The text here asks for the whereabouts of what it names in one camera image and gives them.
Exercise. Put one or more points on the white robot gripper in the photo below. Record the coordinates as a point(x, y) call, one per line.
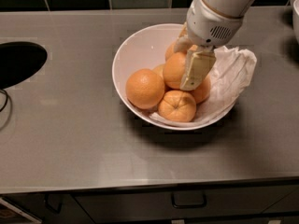
point(207, 23)

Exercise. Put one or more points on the white paper napkin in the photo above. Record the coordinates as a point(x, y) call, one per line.
point(230, 75)

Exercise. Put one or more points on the dark drawer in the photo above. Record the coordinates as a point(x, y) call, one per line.
point(33, 203)
point(220, 203)

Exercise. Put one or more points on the black left drawer handle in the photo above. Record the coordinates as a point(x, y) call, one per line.
point(53, 202)

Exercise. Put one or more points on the black drawer handle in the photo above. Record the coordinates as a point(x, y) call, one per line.
point(53, 202)
point(188, 200)

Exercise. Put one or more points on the black centre drawer handle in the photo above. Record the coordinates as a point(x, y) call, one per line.
point(188, 200)

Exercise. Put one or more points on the hidden middle orange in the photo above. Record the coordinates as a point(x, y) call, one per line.
point(159, 70)

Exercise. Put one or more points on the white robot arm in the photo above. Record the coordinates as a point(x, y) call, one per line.
point(227, 8)

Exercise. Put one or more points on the dark left drawer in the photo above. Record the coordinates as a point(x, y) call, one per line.
point(33, 203)

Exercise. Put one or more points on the dark centre drawer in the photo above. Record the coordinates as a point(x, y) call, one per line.
point(220, 203)

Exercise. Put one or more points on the white ceramic bowl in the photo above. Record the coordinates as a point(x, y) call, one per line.
point(146, 49)

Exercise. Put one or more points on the white object at right edge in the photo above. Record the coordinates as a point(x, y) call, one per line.
point(295, 18)

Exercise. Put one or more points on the front orange with navel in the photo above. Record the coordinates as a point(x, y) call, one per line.
point(179, 106)

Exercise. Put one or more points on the black round object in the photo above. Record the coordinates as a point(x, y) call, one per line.
point(19, 61)

